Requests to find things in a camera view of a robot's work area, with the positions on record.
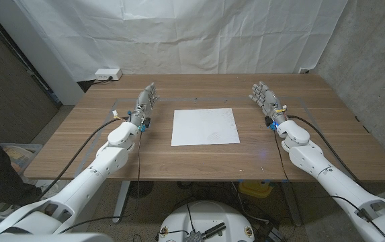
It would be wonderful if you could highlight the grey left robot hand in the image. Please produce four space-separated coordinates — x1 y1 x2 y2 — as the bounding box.
128 82 161 126

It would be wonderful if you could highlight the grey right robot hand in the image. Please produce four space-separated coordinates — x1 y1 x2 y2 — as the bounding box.
248 80 289 126

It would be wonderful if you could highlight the small white canvas paper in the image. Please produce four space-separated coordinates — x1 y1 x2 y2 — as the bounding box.
171 108 241 147

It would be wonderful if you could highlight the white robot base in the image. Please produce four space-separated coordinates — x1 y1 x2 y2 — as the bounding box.
157 200 256 242

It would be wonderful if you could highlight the white power strip box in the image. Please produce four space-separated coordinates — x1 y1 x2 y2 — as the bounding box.
94 68 123 81

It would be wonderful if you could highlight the white wrinkled backdrop sheet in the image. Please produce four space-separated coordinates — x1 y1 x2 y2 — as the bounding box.
12 0 349 83

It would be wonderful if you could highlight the black round floor fan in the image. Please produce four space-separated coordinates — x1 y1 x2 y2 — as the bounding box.
128 180 155 199

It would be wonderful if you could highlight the yellow object under table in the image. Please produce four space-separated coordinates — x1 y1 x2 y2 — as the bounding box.
238 180 274 198

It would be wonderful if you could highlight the white table leg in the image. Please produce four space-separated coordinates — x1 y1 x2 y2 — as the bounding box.
112 180 132 224

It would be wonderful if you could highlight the grey table leg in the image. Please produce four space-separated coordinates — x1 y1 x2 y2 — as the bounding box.
281 181 303 227

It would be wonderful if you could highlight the clear plastic storage bin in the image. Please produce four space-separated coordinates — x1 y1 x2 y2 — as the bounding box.
0 143 44 175

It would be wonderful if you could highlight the black tool on base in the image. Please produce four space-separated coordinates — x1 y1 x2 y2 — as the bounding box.
202 221 227 240

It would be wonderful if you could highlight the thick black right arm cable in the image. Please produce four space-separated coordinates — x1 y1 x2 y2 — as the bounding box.
286 114 370 192

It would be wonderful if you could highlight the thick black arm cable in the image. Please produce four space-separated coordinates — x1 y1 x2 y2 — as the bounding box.
37 116 131 201
286 114 370 192

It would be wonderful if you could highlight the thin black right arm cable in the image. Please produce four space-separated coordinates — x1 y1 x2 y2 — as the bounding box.
272 129 292 184

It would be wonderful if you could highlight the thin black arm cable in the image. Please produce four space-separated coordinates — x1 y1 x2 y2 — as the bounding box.
272 129 292 184
57 129 143 235

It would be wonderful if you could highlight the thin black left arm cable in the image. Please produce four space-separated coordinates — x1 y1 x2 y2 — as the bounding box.
57 129 143 235

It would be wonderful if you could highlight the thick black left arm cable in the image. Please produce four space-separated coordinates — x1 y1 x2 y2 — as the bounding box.
37 116 131 201

